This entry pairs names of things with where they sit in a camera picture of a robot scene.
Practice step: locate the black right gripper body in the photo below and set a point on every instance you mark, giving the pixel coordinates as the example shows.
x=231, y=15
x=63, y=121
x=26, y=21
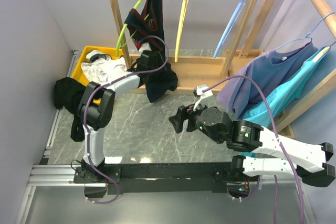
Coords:
x=193, y=117

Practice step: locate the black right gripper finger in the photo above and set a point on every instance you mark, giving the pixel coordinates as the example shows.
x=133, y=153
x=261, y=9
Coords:
x=177, y=122
x=182, y=112

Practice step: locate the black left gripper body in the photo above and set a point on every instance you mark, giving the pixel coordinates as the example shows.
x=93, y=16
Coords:
x=156, y=65

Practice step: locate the navy maroon tank top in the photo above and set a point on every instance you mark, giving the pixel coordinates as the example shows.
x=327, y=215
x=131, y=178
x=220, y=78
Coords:
x=147, y=26

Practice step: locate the green hanger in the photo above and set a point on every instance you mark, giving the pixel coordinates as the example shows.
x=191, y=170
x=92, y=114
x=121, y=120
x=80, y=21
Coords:
x=126, y=27

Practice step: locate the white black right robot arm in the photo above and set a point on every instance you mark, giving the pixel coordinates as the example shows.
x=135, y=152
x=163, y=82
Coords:
x=285, y=156

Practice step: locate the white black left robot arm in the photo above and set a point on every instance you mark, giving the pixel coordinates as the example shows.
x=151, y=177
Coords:
x=96, y=106

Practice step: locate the yellow hanger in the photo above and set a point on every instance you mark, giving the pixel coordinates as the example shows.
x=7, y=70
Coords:
x=180, y=29

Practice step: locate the light blue hanger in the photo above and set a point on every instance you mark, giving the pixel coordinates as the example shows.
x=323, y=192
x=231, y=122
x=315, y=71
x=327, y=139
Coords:
x=229, y=26

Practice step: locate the wooden hanger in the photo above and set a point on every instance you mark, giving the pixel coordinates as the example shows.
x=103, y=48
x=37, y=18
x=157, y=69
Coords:
x=322, y=52

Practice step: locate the wooden clothes rack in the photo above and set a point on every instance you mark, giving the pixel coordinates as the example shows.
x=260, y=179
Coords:
x=193, y=70
x=322, y=88

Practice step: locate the white garment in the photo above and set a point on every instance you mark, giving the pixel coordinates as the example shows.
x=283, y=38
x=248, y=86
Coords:
x=100, y=68

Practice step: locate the turquoise t-shirt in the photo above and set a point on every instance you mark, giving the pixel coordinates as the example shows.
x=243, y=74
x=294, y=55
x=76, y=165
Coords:
x=282, y=95

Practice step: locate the yellow plastic bin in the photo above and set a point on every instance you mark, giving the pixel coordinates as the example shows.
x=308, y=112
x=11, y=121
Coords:
x=77, y=72

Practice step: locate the black base bar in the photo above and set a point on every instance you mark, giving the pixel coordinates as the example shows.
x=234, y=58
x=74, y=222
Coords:
x=162, y=177

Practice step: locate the black garment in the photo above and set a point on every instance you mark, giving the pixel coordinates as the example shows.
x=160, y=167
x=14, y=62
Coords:
x=67, y=94

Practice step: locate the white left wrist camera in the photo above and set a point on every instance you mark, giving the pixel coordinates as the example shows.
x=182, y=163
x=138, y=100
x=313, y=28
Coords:
x=141, y=47

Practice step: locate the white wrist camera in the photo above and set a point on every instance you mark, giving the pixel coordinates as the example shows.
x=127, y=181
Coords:
x=141, y=47
x=203, y=94

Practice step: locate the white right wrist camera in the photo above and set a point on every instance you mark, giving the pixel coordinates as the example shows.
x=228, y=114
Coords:
x=203, y=94

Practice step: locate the aluminium rail frame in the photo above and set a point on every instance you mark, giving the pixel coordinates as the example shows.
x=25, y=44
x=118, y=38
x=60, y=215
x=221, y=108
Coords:
x=59, y=175

